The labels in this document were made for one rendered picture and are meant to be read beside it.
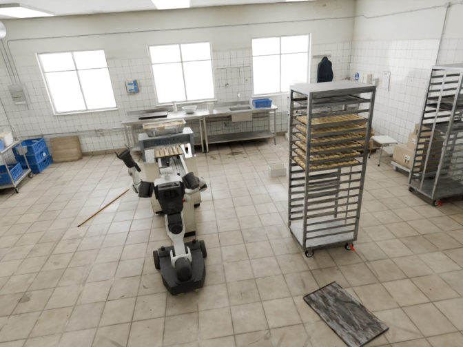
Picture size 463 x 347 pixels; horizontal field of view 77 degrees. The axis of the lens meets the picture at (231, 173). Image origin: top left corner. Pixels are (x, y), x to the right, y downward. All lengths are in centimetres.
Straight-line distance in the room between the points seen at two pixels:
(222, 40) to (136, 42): 186
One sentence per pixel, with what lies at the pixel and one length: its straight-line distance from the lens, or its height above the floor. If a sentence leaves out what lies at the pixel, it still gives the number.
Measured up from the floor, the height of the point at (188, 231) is 9.
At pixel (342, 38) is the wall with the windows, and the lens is 795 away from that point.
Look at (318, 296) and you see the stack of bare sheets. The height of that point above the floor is 2.
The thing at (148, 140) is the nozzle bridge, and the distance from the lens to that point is 412.
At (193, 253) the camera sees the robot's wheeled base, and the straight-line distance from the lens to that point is 337.
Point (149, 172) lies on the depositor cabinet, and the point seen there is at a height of 71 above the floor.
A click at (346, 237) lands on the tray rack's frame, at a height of 15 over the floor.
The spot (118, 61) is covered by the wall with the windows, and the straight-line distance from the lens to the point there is 728.
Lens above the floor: 224
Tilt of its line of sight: 24 degrees down
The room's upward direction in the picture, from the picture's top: 4 degrees counter-clockwise
